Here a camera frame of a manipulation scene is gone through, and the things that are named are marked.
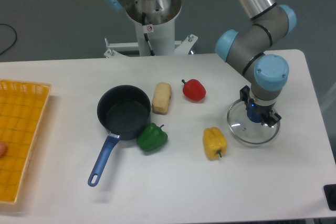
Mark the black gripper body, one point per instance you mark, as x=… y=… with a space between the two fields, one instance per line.
x=255 y=108

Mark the black device at table edge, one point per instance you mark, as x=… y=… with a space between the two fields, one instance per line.
x=330 y=195

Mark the green bell pepper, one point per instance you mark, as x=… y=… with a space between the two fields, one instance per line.
x=152 y=138

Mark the glass lid blue knob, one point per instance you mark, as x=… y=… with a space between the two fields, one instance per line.
x=246 y=130

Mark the yellow bell pepper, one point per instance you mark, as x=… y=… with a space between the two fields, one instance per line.
x=214 y=143

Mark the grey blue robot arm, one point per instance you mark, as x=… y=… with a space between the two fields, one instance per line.
x=246 y=52

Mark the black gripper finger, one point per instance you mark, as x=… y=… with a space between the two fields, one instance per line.
x=270 y=118

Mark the red bell pepper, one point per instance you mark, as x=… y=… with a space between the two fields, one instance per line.
x=193 y=90

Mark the dark saucepan blue handle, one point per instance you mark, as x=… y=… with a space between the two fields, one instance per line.
x=124 y=111

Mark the beige bread loaf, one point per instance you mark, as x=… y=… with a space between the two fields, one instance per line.
x=161 y=98

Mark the yellow plastic basket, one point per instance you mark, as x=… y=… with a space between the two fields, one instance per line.
x=22 y=107

